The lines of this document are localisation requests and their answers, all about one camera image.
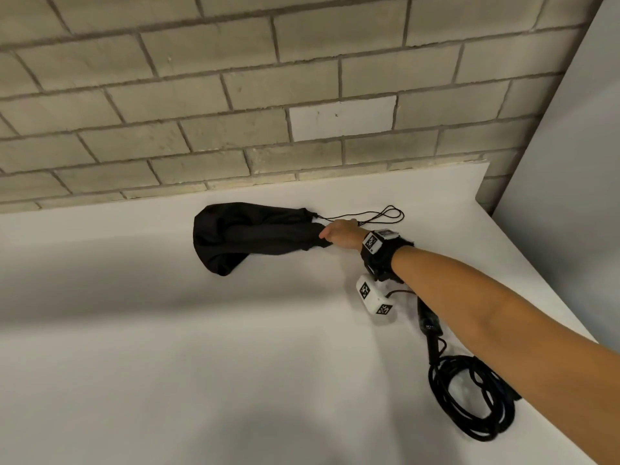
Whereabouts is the person's right hand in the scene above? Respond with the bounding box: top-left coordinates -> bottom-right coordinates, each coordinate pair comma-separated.
318,220 -> 371,251

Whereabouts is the black drawstring bag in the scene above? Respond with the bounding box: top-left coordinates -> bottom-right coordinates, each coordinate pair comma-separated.
193,202 -> 333,277

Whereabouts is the person's right forearm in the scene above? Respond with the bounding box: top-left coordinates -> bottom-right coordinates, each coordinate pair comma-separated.
391,246 -> 620,465

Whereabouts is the white marker block on wrist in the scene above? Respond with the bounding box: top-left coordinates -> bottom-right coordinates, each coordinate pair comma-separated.
363,229 -> 398,252

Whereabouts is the black drawstring cord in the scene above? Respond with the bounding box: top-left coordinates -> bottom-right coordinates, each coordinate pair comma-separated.
312,205 -> 405,225

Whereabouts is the black wrist strap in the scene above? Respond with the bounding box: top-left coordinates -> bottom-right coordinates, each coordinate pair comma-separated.
360,229 -> 415,283

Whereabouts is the white wrist camera with markers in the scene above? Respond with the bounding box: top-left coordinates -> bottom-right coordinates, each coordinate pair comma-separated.
356,275 -> 393,317

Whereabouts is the coiled black cable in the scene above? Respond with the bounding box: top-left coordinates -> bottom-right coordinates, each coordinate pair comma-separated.
387,289 -> 523,442

